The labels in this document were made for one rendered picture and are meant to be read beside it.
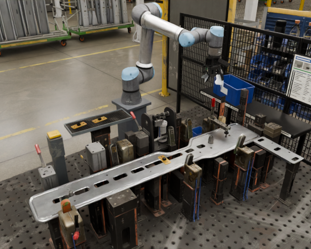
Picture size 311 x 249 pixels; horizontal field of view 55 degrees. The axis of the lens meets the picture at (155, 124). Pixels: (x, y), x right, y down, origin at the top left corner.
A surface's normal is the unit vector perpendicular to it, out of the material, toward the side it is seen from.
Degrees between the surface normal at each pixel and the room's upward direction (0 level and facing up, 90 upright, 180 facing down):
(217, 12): 91
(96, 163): 90
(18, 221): 0
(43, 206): 0
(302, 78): 90
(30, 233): 0
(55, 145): 90
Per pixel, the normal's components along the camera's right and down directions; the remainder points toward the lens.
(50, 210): 0.00, -0.88
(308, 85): -0.84, 0.25
